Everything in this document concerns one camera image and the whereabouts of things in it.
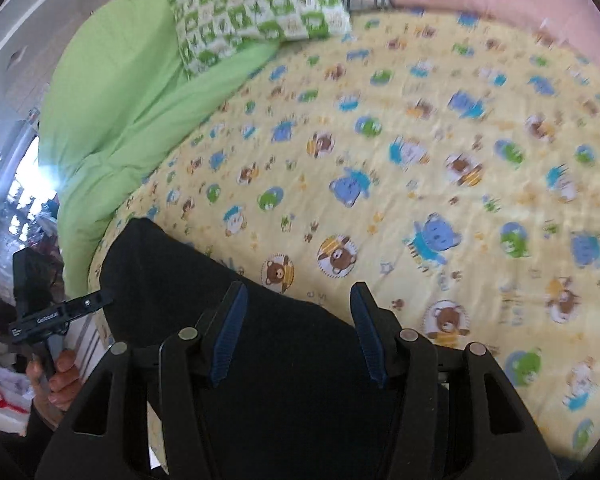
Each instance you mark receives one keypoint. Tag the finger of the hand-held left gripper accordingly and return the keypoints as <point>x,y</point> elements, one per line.
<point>87,303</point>

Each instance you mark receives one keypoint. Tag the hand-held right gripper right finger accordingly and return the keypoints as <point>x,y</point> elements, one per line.
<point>370,335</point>

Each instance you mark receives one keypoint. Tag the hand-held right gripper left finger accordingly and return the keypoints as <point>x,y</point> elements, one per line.
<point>227,335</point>

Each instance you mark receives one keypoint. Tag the black pants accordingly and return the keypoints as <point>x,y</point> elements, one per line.
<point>290,385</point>

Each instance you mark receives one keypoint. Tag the person's left forearm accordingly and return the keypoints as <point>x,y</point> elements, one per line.
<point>32,447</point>

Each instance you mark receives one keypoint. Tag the person's left hand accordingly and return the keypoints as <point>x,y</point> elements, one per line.
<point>62,385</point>

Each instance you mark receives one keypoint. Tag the yellow bear printed bed sheet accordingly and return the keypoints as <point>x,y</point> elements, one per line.
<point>380,160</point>

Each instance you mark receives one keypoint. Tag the light green quilt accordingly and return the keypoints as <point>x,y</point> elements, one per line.
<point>110,85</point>

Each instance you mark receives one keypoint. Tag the green white checked pillow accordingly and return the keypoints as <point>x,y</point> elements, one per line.
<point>255,5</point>

